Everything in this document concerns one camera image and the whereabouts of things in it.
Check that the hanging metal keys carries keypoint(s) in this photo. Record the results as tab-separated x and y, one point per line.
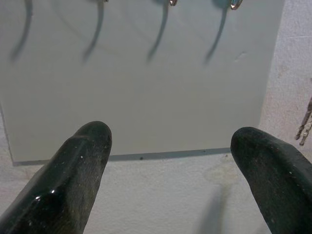
306	129

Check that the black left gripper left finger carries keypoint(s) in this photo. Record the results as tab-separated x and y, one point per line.
61	185

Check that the white hook board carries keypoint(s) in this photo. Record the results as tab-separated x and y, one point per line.
136	85

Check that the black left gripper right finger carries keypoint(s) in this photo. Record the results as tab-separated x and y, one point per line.
275	175

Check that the small metal hook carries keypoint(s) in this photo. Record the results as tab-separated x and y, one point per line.
173	2
235	4

